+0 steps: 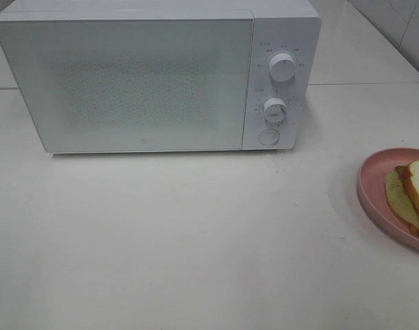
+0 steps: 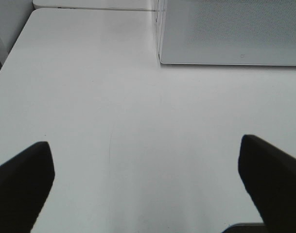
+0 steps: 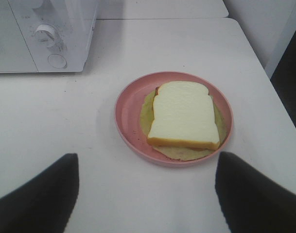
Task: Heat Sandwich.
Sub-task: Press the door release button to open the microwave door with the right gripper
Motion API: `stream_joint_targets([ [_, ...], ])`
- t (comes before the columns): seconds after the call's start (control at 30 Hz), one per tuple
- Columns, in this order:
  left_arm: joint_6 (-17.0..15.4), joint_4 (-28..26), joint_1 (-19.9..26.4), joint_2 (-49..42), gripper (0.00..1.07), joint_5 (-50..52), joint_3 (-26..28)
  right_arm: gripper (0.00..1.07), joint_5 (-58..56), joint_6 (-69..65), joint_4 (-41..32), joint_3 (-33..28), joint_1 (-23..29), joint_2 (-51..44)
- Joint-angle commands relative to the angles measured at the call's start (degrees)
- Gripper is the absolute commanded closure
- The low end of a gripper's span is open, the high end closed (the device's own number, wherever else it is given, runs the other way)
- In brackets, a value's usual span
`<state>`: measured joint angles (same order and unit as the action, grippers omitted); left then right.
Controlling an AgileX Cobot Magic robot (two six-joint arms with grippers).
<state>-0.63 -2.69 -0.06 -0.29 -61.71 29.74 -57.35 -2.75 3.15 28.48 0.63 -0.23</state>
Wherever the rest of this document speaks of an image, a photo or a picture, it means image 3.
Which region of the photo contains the white microwave oven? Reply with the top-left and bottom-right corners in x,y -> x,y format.
0,0 -> 99,73

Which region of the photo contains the white lower timer knob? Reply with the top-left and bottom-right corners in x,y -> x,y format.
35,24 -> 58,48

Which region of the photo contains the round door release button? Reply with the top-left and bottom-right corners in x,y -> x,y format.
48,54 -> 67,68

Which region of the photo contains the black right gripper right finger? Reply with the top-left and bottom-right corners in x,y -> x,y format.
215,151 -> 296,233

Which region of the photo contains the pink round plate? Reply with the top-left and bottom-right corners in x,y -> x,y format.
115,71 -> 234,167

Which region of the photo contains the white bread sandwich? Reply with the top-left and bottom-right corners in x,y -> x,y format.
139,81 -> 227,161

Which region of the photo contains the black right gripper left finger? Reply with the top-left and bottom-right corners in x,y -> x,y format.
0,153 -> 79,233

